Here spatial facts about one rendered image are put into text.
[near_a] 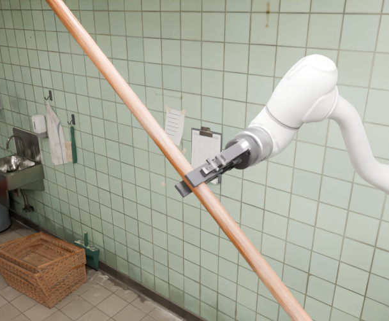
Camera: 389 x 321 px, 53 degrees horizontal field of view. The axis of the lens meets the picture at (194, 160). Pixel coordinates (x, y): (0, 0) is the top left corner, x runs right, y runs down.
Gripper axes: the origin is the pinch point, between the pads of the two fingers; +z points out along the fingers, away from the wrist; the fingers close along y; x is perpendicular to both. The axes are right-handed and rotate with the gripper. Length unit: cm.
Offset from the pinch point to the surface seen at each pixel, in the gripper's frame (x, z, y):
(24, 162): 154, -127, 283
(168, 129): 57, -126, 108
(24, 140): 168, -132, 267
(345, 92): 1, -126, 9
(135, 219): 33, -128, 195
